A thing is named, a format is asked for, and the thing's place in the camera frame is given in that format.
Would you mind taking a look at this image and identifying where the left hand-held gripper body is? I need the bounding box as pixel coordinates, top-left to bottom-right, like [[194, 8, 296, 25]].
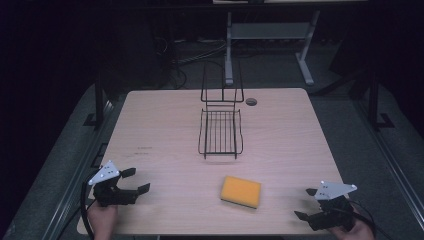
[[88, 160, 140, 208]]

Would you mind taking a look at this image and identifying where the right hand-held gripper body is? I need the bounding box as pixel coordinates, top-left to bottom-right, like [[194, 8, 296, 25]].
[[308, 180, 358, 232]]

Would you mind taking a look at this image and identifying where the yellow sponge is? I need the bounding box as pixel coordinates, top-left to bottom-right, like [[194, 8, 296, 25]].
[[219, 175, 262, 210]]

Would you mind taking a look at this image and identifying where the black wire rack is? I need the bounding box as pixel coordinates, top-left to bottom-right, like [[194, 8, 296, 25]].
[[197, 59, 246, 161]]

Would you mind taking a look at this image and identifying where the person's left hand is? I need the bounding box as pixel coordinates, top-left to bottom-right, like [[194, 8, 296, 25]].
[[86, 201, 119, 240]]

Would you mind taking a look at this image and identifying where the person's right hand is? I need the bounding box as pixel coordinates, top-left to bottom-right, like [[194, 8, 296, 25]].
[[327, 205, 376, 240]]

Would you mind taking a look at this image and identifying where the black metal stand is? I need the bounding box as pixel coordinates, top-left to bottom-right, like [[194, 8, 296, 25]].
[[366, 71, 396, 132], [82, 66, 113, 128]]

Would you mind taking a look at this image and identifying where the black cable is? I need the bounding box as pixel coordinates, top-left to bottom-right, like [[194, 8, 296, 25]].
[[346, 199, 396, 240], [80, 170, 100, 240]]

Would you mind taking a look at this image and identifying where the aluminium frame rail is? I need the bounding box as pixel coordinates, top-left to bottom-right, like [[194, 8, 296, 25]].
[[354, 99, 424, 223], [41, 99, 116, 240]]

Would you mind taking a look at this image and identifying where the bundle of floor cables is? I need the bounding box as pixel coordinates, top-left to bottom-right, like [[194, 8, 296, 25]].
[[153, 36, 228, 90]]

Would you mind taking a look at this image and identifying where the grey metal desk frame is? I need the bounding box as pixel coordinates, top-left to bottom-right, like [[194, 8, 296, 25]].
[[224, 9, 321, 87]]

